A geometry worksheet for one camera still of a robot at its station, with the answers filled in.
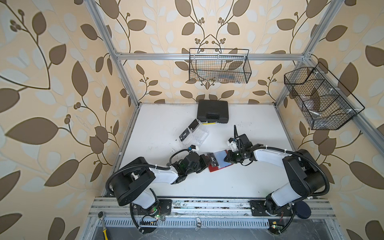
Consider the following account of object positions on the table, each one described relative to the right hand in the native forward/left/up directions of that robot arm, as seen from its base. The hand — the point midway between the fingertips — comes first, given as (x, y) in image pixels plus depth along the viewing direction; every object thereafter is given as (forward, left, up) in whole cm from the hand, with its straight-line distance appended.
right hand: (224, 160), depth 91 cm
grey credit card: (+21, +18, +10) cm, 29 cm away
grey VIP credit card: (-2, +8, +5) cm, 9 cm away
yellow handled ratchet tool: (-27, +65, +2) cm, 70 cm away
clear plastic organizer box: (+15, +18, +6) cm, 24 cm away
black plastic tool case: (+36, +4, +6) cm, 37 cm away
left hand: (-2, +9, +8) cm, 12 cm away
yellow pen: (+28, +7, +1) cm, 29 cm away
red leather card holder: (-5, +6, +1) cm, 8 cm away
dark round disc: (-28, -34, +1) cm, 44 cm away
